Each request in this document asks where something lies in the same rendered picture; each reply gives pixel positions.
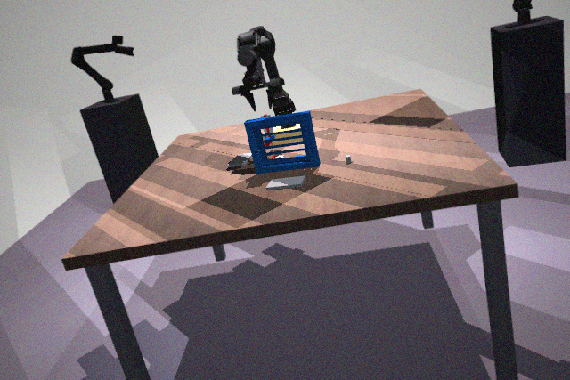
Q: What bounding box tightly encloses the blue rectangular frame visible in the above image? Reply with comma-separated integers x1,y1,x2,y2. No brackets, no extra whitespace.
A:
244,110,321,174

